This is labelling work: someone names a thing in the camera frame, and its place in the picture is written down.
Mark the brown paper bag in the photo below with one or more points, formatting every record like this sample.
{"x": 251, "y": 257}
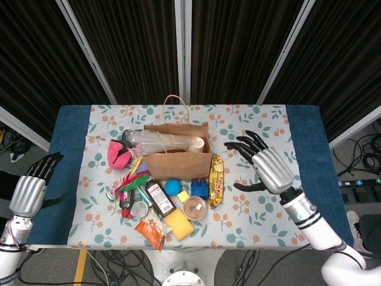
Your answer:
{"x": 178, "y": 167}

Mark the yellow cube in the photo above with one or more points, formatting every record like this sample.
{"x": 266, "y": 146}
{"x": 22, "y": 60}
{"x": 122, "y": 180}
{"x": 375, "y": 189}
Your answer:
{"x": 183, "y": 196}

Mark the clear jar of rubber bands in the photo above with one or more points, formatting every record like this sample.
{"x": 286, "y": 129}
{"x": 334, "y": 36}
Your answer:
{"x": 195, "y": 208}

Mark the white partition post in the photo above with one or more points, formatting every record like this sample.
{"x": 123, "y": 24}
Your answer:
{"x": 285, "y": 50}
{"x": 183, "y": 50}
{"x": 86, "y": 50}

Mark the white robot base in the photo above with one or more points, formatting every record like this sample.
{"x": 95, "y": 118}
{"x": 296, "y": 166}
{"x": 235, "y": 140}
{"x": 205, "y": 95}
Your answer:
{"x": 187, "y": 275}

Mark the yellow sponge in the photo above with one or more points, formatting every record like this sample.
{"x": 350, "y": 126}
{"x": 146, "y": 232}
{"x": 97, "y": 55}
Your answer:
{"x": 178, "y": 225}

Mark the blue toy brick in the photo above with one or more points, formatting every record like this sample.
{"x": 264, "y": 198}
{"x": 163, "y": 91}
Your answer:
{"x": 199, "y": 188}

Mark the black pleated curtain panel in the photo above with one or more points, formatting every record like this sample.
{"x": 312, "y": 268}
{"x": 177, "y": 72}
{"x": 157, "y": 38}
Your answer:
{"x": 345, "y": 59}
{"x": 29, "y": 59}
{"x": 131, "y": 47}
{"x": 235, "y": 47}

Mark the white partition bottom rail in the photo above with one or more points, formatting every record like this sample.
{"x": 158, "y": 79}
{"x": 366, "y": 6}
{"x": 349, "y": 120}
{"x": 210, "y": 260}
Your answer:
{"x": 23, "y": 126}
{"x": 357, "y": 131}

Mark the pink towel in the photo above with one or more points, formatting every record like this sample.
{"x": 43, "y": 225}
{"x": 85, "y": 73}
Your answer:
{"x": 116, "y": 158}

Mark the stack of paper cups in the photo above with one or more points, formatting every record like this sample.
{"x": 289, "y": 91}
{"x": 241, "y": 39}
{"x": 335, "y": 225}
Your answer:
{"x": 197, "y": 145}

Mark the orange snack packet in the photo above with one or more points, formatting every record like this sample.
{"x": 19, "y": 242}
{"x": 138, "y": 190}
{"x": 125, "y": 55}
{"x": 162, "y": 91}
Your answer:
{"x": 151, "y": 231}

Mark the white sneaker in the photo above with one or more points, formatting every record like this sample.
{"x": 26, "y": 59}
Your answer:
{"x": 355, "y": 229}

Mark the dark trouser leg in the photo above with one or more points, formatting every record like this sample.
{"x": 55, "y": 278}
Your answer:
{"x": 372, "y": 232}

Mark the floral tablecloth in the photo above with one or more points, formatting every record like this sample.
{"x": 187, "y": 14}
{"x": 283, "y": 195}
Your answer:
{"x": 244, "y": 220}

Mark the green white tube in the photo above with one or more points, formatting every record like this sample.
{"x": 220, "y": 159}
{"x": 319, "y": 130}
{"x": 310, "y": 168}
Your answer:
{"x": 144, "y": 195}

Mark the purple foam block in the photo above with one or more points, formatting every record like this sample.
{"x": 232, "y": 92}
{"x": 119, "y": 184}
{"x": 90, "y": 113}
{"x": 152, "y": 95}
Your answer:
{"x": 143, "y": 168}

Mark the clear plastic cup sleeve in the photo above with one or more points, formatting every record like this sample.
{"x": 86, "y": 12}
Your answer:
{"x": 154, "y": 141}

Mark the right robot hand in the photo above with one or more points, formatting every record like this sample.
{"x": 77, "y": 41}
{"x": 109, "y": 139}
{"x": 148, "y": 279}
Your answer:
{"x": 274, "y": 169}

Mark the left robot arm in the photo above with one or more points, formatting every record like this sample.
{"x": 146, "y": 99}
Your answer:
{"x": 12, "y": 247}

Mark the gold biscuit pack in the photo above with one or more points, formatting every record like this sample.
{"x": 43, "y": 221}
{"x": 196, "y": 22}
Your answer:
{"x": 215, "y": 181}

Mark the blue table cover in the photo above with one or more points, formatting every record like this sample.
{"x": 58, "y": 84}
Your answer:
{"x": 312, "y": 143}

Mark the blue ball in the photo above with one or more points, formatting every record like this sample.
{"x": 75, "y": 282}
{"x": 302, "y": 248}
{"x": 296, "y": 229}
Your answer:
{"x": 172, "y": 186}

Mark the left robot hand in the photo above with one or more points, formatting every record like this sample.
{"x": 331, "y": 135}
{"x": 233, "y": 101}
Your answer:
{"x": 26, "y": 193}

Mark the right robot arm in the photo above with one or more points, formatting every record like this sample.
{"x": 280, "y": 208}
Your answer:
{"x": 315, "y": 226}

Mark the brown bottle purple label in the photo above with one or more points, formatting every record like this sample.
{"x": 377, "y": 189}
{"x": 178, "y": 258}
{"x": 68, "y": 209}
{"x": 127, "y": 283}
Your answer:
{"x": 160, "y": 198}

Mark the black bottle red cap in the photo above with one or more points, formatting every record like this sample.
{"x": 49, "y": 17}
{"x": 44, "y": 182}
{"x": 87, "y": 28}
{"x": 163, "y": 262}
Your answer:
{"x": 126, "y": 202}

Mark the colourful feather shuttlecock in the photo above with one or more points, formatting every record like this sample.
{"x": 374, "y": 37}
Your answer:
{"x": 134, "y": 182}

